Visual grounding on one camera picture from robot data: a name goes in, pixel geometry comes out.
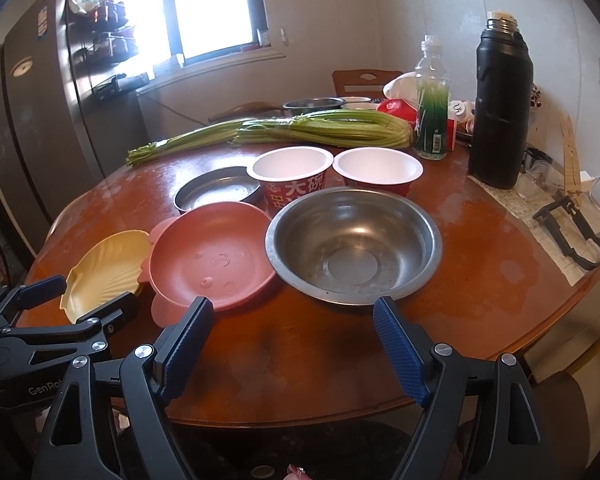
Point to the curved wooden chair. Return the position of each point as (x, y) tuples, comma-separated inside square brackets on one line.
[(248, 110)]

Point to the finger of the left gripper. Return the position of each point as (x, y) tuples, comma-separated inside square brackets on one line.
[(89, 333), (35, 290)]

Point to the red paper bowl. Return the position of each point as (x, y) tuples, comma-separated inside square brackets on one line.
[(378, 169), (286, 174)]

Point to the white ceramic bowl far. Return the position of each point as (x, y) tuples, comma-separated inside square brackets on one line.
[(358, 103)]

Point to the yellow shell-shaped plate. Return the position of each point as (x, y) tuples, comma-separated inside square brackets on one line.
[(106, 271)]

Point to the shallow steel pan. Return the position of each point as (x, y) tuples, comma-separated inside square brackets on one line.
[(229, 184)]

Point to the wooden chair with slat back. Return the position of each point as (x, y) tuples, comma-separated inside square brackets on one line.
[(368, 83)]

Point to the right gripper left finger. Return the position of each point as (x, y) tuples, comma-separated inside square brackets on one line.
[(80, 439)]

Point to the celery bunch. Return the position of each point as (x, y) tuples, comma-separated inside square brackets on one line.
[(337, 128), (233, 131)]

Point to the red tissue pack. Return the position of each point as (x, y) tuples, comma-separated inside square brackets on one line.
[(400, 109)]

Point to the celery bunch rear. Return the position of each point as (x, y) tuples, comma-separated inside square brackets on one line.
[(233, 131)]

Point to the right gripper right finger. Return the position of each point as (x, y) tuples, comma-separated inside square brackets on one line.
[(507, 439)]

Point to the wooden tongs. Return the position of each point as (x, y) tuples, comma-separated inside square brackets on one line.
[(570, 160)]

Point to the pink plastic bowl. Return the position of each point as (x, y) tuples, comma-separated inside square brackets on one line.
[(216, 251)]

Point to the grey refrigerator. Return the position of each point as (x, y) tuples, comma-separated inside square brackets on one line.
[(69, 112)]

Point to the steel pot far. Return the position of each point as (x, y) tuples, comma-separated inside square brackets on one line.
[(307, 106)]

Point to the window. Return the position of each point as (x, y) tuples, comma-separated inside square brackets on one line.
[(196, 30)]

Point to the clear bottle green liquid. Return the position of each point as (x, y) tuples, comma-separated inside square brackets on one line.
[(433, 92)]

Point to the celery bunch front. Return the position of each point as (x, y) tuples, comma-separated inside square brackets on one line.
[(337, 128)]

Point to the large steel bowl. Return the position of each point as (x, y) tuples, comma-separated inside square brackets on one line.
[(350, 246)]

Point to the black thermos flask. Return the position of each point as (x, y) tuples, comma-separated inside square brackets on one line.
[(504, 84)]

